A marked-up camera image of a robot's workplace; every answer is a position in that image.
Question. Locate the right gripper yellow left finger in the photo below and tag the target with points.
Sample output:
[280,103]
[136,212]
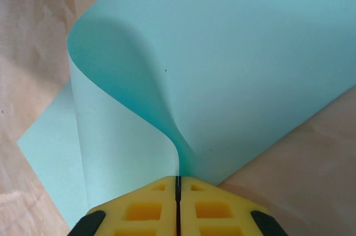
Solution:
[168,199]

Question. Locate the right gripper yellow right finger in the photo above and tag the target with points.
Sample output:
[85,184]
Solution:
[186,199]

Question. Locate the teal paper sheet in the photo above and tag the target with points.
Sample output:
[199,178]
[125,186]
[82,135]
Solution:
[222,52]

